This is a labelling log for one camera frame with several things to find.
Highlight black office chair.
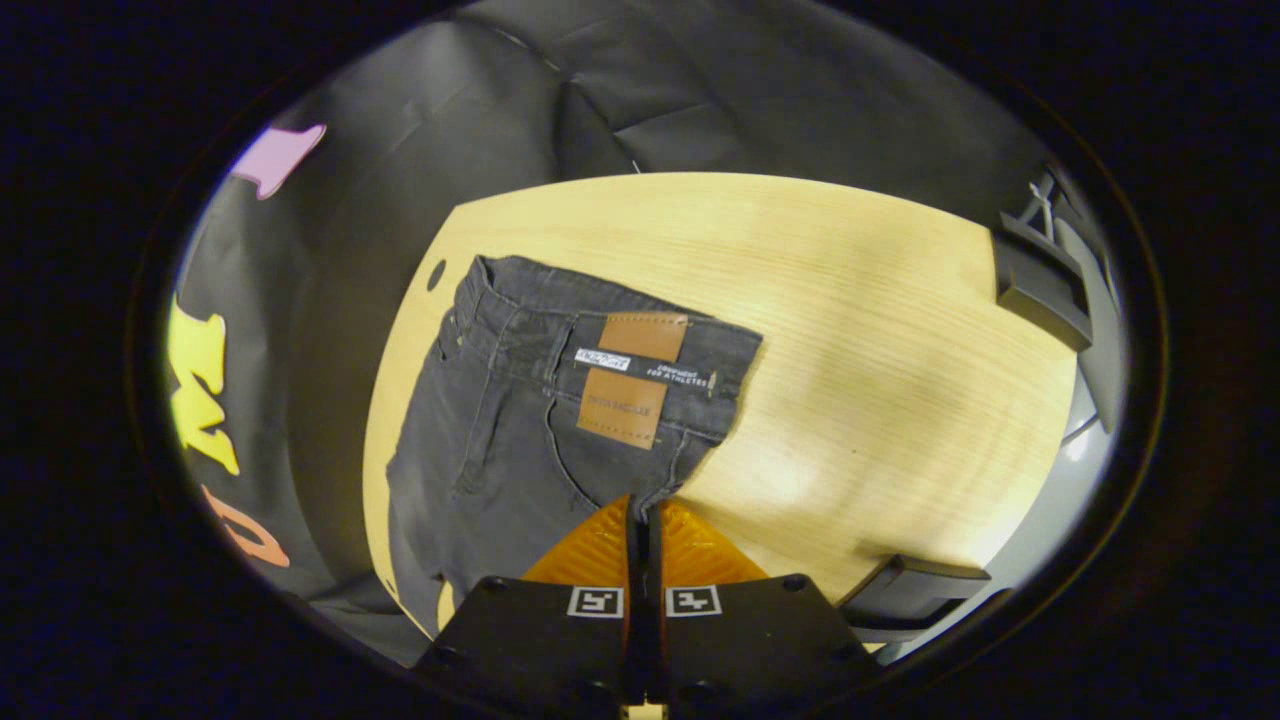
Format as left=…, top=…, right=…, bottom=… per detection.
left=838, top=165, right=1126, bottom=646

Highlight dark grey jeans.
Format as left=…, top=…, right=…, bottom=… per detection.
left=385, top=255, right=764, bottom=641

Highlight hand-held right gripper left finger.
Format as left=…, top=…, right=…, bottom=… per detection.
left=413, top=495, right=635, bottom=720

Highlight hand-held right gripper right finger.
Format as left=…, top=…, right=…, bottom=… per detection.
left=646, top=498, right=883, bottom=720

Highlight black backdrop cloth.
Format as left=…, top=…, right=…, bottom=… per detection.
left=165, top=0, right=1061, bottom=666

